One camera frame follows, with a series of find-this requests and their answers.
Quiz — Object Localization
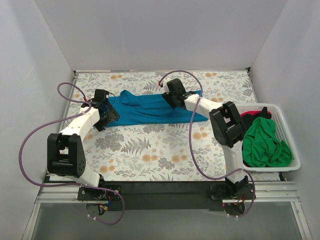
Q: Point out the floral patterned table mat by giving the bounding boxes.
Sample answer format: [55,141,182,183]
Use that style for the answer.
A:
[66,70,256,181]

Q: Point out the black t shirt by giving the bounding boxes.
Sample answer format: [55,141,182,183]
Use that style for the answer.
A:
[241,106,268,133]

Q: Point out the green t shirt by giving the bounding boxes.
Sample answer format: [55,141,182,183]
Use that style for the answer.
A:
[242,117,293,168]

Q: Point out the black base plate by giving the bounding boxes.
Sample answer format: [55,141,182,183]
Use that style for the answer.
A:
[77,181,256,212]

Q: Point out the white plastic laundry basket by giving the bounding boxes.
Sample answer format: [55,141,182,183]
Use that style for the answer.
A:
[237,103,301,172]

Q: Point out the blue t shirt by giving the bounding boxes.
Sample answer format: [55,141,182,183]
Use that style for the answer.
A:
[108,90,192,127]

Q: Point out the aluminium frame rail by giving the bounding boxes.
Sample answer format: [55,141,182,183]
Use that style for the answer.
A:
[36,185,79,204]

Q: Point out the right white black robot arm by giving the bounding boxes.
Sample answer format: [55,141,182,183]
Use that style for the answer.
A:
[158,78,249,199]

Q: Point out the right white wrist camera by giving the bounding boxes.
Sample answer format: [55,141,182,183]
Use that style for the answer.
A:
[158,80,170,93]

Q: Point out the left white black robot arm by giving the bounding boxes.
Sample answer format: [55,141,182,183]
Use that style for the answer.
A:
[47,89,120,200]

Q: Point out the magenta t shirt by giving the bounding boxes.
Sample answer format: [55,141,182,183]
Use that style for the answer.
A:
[240,111,272,119]

